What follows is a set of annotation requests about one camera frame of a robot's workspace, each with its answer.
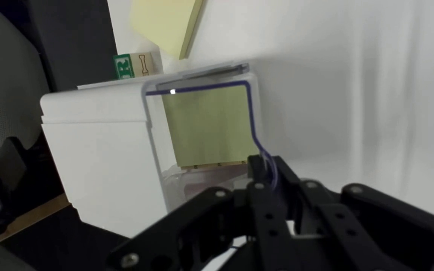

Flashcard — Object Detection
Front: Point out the yellow sticky note pad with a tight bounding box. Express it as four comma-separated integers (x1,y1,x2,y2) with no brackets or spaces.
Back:
161,84,258,170
129,0,209,61

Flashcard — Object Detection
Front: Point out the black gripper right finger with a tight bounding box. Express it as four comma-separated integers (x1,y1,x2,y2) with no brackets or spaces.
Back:
271,155,434,271

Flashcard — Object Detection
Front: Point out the white office chair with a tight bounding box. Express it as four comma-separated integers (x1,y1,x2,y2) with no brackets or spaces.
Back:
0,0,54,242

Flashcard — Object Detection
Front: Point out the small wooden letter block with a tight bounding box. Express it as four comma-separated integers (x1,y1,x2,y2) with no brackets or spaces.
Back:
113,49,164,81

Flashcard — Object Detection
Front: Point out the white box with clear lid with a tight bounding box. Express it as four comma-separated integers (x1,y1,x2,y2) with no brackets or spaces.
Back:
39,61,279,237

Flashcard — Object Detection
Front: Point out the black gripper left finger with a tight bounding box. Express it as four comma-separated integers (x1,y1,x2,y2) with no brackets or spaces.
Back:
107,153,310,271

